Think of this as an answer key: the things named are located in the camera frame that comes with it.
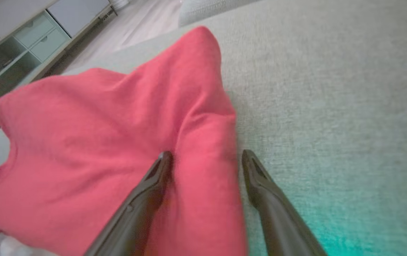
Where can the grey sofa back cushion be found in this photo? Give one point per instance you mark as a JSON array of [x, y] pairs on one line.
[[207, 9]]

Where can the red Bulls jersey white sleeves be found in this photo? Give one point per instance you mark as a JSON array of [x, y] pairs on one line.
[[93, 142]]

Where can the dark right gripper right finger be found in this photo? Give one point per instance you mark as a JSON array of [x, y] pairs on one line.
[[281, 224]]

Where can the white cabinet with shelves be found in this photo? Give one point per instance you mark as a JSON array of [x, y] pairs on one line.
[[29, 39]]

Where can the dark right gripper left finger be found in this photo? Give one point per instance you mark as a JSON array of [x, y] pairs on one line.
[[136, 217]]

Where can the grey fabric sofa seat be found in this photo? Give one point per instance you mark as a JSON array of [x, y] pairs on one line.
[[331, 89]]

